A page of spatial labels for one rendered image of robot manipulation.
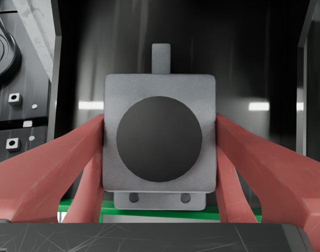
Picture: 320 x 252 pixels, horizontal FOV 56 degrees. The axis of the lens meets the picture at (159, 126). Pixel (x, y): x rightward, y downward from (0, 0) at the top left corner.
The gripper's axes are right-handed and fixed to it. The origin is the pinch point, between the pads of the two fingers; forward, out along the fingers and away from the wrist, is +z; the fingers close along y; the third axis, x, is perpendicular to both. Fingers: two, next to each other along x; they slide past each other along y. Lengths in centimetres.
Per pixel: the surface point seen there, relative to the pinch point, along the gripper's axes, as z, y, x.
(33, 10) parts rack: 8.8, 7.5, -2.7
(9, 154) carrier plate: 22.4, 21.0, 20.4
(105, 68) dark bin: 6.7, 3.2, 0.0
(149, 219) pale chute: 10.3, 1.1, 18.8
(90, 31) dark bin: 8.1, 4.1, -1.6
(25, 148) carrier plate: 23.2, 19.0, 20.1
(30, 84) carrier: 33.4, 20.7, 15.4
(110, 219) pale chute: 10.3, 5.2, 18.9
